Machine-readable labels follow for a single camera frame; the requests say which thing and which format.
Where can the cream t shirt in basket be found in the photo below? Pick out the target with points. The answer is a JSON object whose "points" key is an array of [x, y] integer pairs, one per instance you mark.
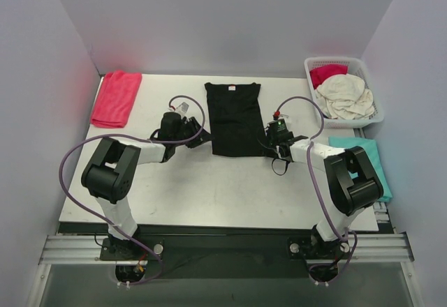
{"points": [[345, 97]]}

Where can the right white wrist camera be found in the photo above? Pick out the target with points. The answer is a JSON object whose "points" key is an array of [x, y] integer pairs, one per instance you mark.
{"points": [[278, 115]]}

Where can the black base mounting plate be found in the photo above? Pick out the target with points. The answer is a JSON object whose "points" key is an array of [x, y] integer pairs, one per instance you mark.
{"points": [[226, 256]]}

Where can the aluminium rail frame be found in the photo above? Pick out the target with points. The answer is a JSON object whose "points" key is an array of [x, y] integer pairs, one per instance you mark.
{"points": [[79, 244]]}

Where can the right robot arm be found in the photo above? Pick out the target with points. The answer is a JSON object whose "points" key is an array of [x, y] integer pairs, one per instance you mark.
{"points": [[344, 180]]}

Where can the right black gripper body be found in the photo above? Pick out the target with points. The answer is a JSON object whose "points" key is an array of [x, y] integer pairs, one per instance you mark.
{"points": [[273, 142]]}

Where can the black t shirt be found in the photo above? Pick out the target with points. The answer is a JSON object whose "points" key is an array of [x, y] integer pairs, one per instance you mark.
{"points": [[235, 119]]}

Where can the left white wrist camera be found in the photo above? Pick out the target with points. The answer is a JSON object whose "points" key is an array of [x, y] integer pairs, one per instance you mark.
{"points": [[181, 109]]}

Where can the folded teal t shirt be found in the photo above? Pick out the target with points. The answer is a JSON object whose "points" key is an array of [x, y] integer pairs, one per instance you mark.
{"points": [[372, 151]]}

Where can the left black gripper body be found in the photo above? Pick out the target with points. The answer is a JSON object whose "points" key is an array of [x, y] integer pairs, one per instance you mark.
{"points": [[192, 131]]}

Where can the red t shirt in basket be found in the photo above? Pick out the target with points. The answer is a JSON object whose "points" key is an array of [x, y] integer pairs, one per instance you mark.
{"points": [[320, 74]]}

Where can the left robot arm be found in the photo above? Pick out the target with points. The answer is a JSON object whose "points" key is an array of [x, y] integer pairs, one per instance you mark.
{"points": [[110, 171]]}

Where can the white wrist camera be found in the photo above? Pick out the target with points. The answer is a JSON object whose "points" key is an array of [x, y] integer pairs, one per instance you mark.
{"points": [[278, 115], [181, 109]]}

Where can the folded pink t shirt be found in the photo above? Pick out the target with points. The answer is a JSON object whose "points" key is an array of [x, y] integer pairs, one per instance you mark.
{"points": [[115, 99]]}

